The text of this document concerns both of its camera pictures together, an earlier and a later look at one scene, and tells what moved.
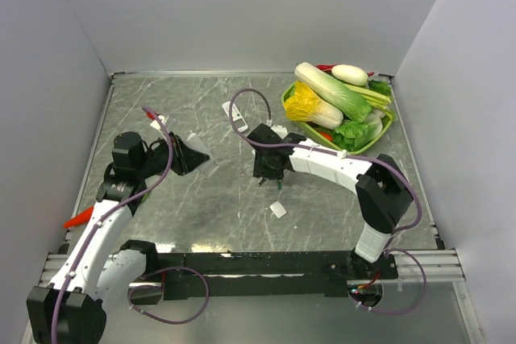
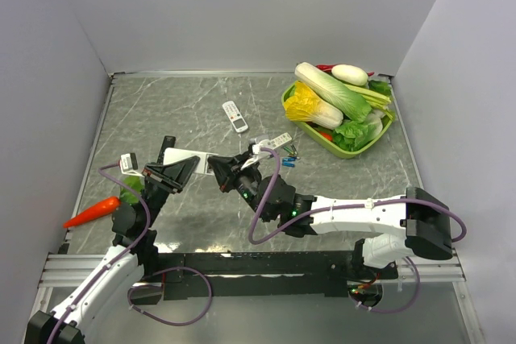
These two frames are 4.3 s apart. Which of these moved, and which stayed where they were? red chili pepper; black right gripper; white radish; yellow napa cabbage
Moved: black right gripper
Stayed: red chili pepper; yellow napa cabbage; white radish
